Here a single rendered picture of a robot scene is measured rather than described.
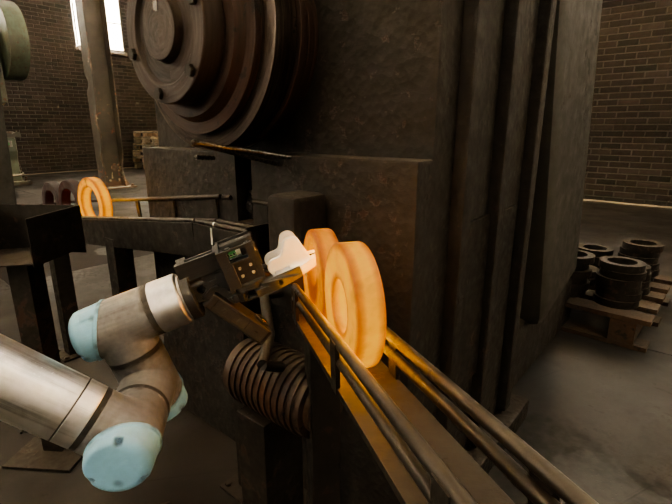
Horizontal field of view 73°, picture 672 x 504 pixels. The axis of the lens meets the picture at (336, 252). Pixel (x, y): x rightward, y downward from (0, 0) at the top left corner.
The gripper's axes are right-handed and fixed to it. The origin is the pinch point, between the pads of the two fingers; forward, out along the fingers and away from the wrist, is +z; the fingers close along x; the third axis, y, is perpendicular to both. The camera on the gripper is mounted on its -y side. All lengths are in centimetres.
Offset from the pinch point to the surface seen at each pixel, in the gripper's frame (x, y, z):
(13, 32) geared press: 797, 245, -230
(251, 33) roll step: 26.5, 35.8, 5.1
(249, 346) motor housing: 14.4, -16.3, -16.3
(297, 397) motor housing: -0.1, -21.0, -11.1
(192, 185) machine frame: 67, 10, -18
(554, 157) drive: 55, -17, 86
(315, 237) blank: -2.3, 3.9, 0.0
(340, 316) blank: -13.0, -3.8, -1.7
